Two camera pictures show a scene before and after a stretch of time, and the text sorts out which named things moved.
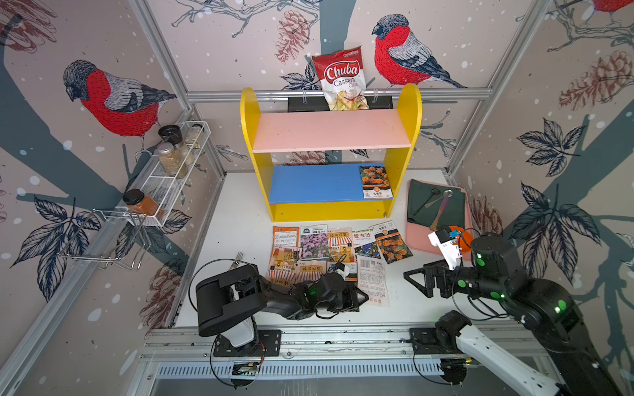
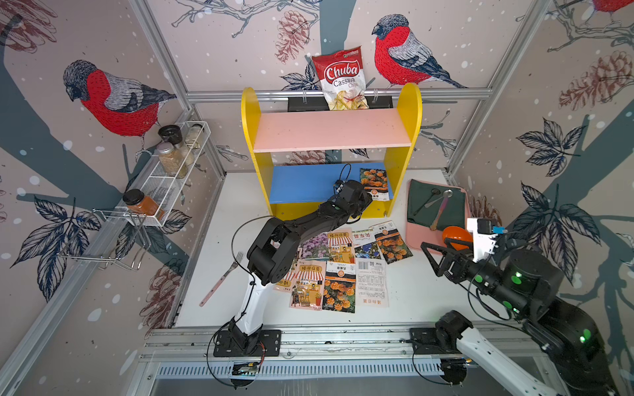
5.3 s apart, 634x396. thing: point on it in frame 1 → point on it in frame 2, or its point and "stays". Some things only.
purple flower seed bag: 314,242 stays
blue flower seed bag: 365,244 stays
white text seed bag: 372,280 stays
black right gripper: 440,269 → 463,262
